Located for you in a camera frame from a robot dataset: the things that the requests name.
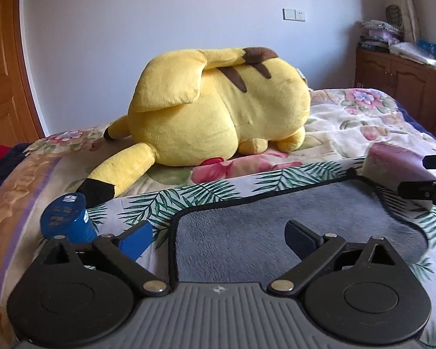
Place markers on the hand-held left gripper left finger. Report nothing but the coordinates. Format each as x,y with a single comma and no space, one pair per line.
137,239

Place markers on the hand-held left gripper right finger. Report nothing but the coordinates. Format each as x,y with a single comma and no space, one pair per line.
301,238

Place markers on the grey towel with black trim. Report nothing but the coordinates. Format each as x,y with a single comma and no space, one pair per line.
239,225

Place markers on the blue cylindrical can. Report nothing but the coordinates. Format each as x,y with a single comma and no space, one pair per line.
67,218

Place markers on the white leaf-print cloth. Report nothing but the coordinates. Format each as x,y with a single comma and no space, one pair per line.
203,192

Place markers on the wooden cabinet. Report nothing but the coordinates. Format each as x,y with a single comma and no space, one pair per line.
403,76

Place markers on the floral blanket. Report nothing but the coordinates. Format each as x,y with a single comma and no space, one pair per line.
348,123

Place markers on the white plastic bag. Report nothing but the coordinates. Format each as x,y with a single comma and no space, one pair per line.
414,53

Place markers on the blue tissue pack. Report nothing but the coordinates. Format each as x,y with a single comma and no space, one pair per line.
431,46

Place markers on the stack of books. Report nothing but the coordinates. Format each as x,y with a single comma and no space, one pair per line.
373,46

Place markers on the pile of clear plastic bags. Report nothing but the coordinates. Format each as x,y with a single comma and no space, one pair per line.
381,29

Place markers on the yellow plush toy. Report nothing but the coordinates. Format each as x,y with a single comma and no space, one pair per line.
218,116

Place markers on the dark blue cloth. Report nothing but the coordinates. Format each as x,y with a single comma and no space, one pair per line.
3,178

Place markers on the wooden wardrobe door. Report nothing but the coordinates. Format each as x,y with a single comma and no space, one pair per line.
3,72

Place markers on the white wall switch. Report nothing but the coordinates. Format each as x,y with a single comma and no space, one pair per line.
294,14

